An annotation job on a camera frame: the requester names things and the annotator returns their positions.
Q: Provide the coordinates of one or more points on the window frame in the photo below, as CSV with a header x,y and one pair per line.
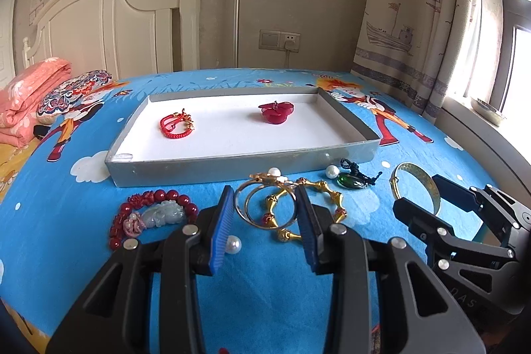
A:
x,y
511,88

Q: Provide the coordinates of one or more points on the grey shallow cardboard tray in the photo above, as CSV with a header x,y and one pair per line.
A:
x,y
220,135

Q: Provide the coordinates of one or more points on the wall socket panel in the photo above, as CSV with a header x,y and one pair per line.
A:
x,y
280,41

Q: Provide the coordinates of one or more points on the white pearl earring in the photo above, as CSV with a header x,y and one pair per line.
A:
x,y
332,172
274,171

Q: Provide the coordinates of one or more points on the red carved pendant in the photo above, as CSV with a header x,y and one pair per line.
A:
x,y
276,113

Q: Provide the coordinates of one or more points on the silver metal pole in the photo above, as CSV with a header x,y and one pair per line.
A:
x,y
235,48

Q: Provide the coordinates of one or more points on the folded pink quilt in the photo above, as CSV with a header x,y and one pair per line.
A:
x,y
21,97

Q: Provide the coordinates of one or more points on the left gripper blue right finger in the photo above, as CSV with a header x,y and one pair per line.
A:
x,y
310,229

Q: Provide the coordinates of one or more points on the thin gold double bangle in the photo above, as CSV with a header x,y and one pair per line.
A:
x,y
283,187

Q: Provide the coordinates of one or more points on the white wooden headboard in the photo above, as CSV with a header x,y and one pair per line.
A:
x,y
126,38

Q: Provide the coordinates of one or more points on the white pearl bead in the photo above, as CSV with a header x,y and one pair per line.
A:
x,y
233,245

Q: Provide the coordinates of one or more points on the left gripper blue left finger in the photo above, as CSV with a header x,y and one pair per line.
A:
x,y
219,228

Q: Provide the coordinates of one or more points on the green gem black cord pendant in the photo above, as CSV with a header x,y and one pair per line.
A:
x,y
352,178

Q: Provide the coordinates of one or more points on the pale jade carved pendant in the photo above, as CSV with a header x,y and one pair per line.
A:
x,y
164,213

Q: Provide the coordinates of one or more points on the ship print curtain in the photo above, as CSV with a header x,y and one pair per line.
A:
x,y
421,51

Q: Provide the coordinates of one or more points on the yellow daisy bed sheet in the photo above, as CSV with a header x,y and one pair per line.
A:
x,y
12,159

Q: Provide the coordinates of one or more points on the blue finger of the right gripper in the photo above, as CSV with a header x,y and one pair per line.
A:
x,y
430,229
462,198

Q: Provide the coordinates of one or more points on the blue red patterned pillow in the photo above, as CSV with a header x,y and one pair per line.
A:
x,y
67,94

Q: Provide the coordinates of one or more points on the white wardrobe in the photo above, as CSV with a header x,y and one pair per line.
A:
x,y
7,68

